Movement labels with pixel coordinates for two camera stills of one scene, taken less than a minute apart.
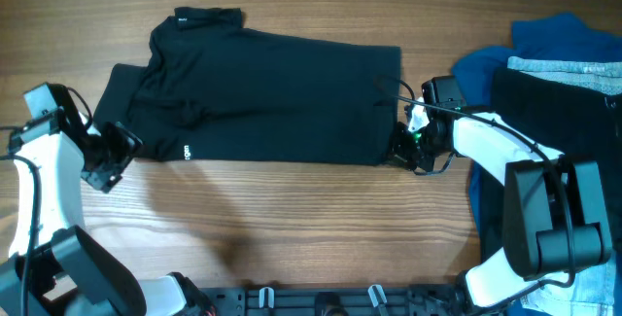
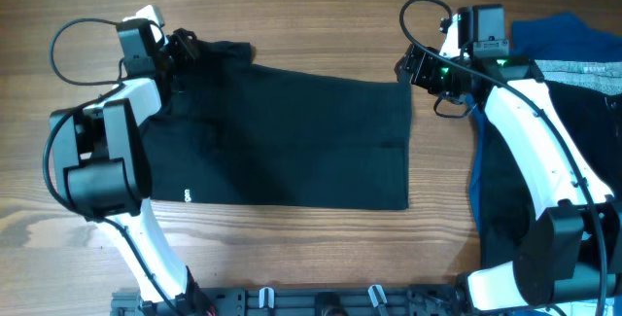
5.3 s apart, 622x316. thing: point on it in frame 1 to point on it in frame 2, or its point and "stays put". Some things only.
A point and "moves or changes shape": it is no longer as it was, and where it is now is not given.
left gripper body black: x=109 y=154 to x=178 y=53
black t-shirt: x=213 y=89 moves or changes shape
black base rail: x=384 y=300 stays put
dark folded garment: x=581 y=124 stays put
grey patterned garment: x=602 y=77 stays put
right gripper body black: x=415 y=150 to x=439 y=80
